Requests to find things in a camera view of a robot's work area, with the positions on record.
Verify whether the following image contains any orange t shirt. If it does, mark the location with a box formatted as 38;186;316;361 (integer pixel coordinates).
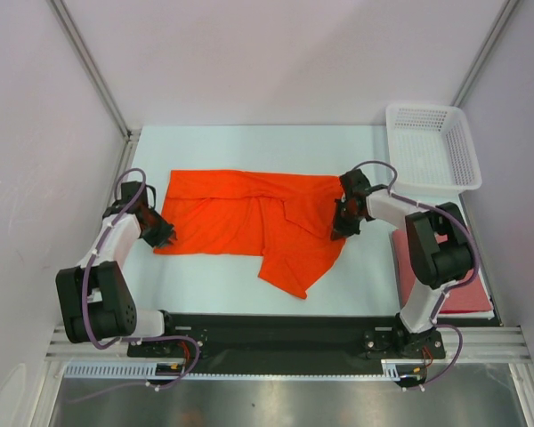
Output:
158;170;345;299

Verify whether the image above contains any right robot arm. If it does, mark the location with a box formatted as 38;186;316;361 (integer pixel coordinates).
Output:
331;187;479;357

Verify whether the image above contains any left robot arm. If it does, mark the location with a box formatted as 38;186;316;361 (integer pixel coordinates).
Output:
55;207;179;356

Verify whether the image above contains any white plastic basket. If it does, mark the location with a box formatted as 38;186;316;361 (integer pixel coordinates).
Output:
385;103;482;197

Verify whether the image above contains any folded pink t shirt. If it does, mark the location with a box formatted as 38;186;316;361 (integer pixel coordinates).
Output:
391;230;493;318

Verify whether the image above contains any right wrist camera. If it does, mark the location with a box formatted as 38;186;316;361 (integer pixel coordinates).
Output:
339;169;371;197

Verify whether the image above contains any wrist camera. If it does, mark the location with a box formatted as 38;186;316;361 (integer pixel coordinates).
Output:
117;181;156;208
339;169;371;197

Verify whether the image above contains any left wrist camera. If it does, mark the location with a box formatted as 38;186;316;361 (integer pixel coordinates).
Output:
117;181;156;208

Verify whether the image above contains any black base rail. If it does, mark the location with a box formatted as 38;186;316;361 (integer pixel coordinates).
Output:
124;314;455;374

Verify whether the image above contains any white cable duct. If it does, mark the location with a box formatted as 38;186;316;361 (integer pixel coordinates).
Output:
64;359;424;382

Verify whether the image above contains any aluminium frame bar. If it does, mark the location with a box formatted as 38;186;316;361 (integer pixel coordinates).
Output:
45;326;531;364

